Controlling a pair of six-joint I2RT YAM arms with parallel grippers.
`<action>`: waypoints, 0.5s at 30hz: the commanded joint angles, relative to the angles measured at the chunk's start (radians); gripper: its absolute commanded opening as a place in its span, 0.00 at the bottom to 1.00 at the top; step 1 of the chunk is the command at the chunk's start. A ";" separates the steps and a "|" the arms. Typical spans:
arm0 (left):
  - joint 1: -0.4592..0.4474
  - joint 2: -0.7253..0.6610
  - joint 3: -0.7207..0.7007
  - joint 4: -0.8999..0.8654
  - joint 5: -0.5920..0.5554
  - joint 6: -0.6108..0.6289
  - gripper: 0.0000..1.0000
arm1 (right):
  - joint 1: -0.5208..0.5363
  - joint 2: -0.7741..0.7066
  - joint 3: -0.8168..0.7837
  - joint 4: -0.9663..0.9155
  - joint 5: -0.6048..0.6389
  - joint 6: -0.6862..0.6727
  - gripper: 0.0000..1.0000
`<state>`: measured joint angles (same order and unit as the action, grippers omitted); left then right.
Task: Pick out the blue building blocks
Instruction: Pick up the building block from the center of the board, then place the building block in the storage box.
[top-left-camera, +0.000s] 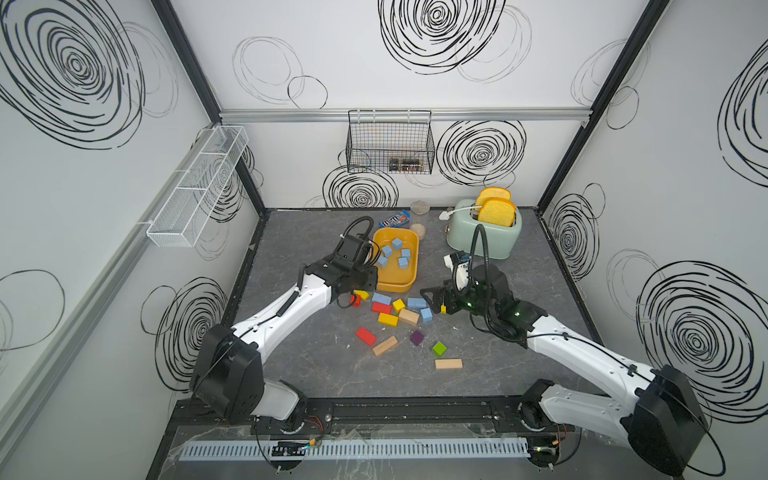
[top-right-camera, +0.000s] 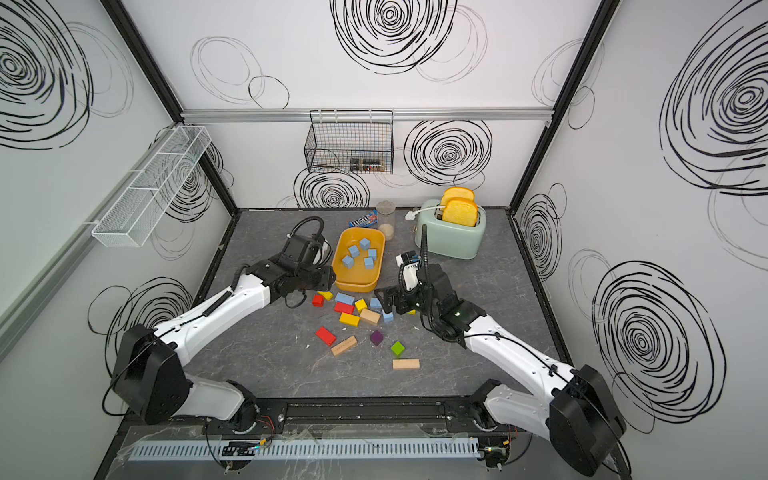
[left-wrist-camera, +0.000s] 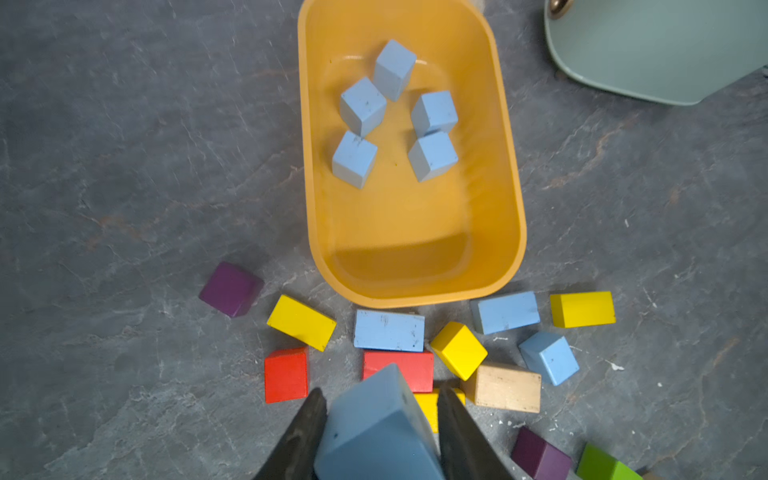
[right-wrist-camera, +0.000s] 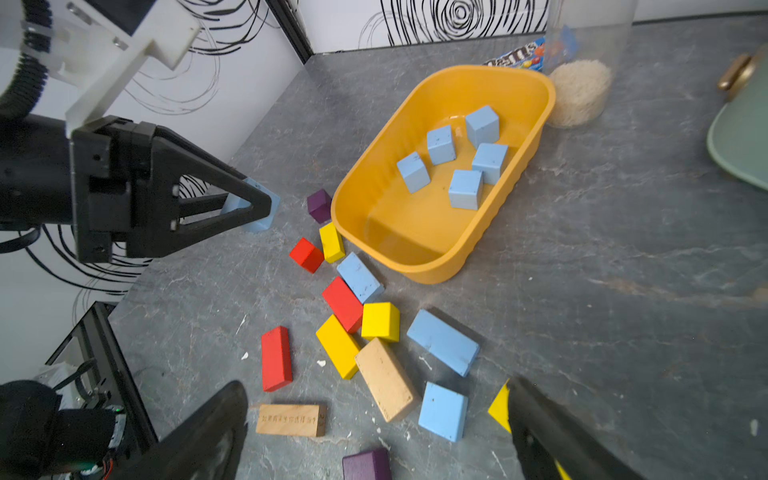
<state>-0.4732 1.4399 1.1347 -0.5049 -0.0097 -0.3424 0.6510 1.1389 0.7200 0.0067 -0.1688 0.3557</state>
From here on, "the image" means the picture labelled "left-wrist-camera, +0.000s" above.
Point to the long blue block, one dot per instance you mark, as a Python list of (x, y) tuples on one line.
[(504, 312), (380, 330)]

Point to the purple cube lower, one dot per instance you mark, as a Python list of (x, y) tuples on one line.
[(539, 459)]

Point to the small yellow cube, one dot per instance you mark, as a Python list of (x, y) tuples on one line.
[(459, 349)]

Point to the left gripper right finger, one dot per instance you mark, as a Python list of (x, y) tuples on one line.
[(465, 451)]

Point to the blue cube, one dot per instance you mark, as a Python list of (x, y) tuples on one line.
[(362, 107), (549, 355), (393, 68), (432, 155), (434, 112), (353, 160), (377, 430)]

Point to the green cube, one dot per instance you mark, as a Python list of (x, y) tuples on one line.
[(596, 464)]

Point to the red flat block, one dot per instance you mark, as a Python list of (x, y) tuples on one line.
[(417, 368)]

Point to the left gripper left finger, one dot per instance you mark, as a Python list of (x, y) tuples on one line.
[(294, 455)]

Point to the yellow block right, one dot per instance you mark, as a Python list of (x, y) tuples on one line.
[(574, 310)]

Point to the yellow wedge block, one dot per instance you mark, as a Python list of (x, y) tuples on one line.
[(301, 322)]

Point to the small red cube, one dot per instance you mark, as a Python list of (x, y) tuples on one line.
[(286, 375)]

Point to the purple cube near tub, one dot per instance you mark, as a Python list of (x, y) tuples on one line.
[(231, 290)]

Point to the mint green toaster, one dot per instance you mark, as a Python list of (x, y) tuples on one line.
[(668, 52)]

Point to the long yellow block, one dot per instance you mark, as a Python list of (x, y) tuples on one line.
[(428, 402)]

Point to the tan wooden block centre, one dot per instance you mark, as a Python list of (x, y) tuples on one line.
[(504, 386)]

